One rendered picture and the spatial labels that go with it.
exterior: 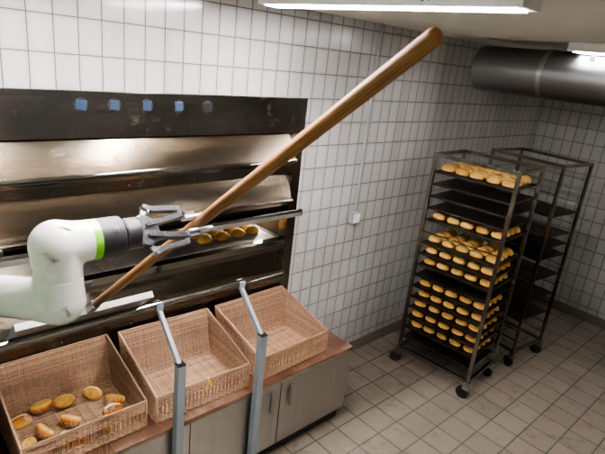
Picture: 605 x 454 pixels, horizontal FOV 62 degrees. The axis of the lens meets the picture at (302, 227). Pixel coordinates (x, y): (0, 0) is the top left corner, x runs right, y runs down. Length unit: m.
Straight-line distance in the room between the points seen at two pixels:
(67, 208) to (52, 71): 0.61
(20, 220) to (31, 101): 0.52
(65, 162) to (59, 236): 1.39
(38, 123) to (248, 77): 1.11
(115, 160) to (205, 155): 0.50
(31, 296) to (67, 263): 0.11
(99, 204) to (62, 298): 1.48
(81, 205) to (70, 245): 1.46
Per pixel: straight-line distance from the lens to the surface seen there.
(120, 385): 2.89
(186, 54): 2.70
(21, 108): 2.43
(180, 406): 2.59
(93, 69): 2.50
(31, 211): 2.55
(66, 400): 2.86
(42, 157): 2.49
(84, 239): 1.17
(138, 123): 2.61
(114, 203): 2.66
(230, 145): 2.92
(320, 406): 3.49
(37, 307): 1.22
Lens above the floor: 2.36
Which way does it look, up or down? 19 degrees down
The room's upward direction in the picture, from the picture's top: 6 degrees clockwise
